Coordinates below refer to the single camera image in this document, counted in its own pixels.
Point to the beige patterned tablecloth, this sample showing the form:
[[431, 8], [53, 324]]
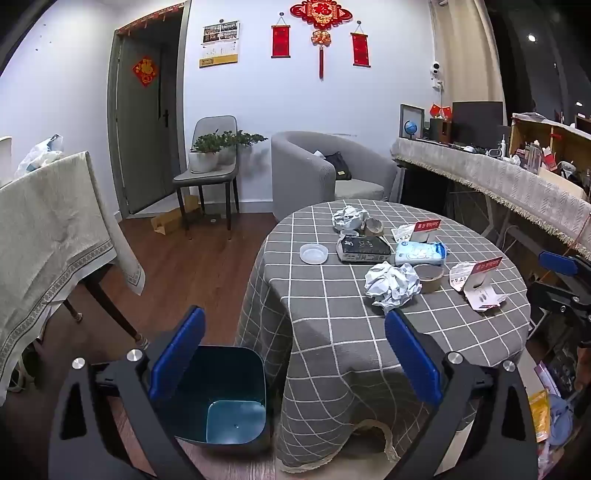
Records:
[[55, 230]]

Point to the potted plant white pot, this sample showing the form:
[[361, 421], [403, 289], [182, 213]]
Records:
[[203, 161]]

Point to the open cardboard box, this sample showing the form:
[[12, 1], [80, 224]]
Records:
[[524, 131]]

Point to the red knot wall ornament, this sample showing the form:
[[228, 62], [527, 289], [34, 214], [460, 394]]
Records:
[[321, 14]]

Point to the black monitor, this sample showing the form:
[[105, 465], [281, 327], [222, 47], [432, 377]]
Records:
[[478, 122]]

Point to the black tissue pack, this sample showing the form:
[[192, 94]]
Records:
[[364, 249]]

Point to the yellow snack packet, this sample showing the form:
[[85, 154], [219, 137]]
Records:
[[540, 415]]

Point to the teal plastic trash bin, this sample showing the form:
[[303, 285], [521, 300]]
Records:
[[231, 397]]

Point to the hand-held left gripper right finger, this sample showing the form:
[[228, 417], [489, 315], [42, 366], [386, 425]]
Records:
[[413, 360]]

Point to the red diamond door decoration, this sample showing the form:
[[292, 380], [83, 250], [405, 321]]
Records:
[[145, 70]]

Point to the brown tape roll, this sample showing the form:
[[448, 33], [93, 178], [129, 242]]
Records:
[[431, 285], [374, 232]]

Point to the grey dining chair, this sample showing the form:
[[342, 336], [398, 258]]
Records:
[[214, 127]]

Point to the red fringe door trim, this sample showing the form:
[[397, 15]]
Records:
[[147, 19]]

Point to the flat cardboard box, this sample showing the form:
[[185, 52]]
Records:
[[168, 220]]

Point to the crumpled white paper ball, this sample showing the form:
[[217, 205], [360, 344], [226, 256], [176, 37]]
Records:
[[348, 217], [392, 284]]

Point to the blue cartoon tissue pack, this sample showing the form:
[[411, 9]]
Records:
[[418, 254]]

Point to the red hanging scroll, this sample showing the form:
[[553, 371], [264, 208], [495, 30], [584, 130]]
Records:
[[361, 50], [280, 40]]

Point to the black bag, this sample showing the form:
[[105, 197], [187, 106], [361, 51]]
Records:
[[339, 166]]

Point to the grey armchair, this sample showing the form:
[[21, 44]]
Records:
[[300, 170]]

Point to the small red flags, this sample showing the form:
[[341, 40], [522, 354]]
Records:
[[441, 110]]

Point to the white round plastic lid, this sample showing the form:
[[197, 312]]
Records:
[[314, 253]]

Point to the dark wooden table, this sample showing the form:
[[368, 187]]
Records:
[[111, 309]]

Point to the white plastic bag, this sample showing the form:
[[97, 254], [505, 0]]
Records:
[[39, 152]]

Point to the wall calendar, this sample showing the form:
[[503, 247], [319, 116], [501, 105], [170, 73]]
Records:
[[220, 44]]

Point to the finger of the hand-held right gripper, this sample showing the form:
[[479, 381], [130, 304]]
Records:
[[561, 264], [561, 302]]

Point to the small blue globe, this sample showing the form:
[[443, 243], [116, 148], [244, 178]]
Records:
[[409, 127]]

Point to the dark wooden box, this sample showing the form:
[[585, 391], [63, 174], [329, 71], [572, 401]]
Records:
[[438, 130]]

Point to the grey-green door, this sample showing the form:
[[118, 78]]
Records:
[[138, 138]]

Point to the white security camera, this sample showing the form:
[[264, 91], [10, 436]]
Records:
[[435, 69]]

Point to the beige fringed desk cloth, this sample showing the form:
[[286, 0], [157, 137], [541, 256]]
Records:
[[498, 184]]

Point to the grey picture frame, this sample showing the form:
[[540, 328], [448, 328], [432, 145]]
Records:
[[412, 111]]

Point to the grey checked tablecloth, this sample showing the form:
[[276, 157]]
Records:
[[323, 323]]

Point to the red and white packaging card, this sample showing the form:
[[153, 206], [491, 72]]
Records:
[[425, 225], [482, 295]]

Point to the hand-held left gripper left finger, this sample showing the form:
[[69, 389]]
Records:
[[178, 355]]

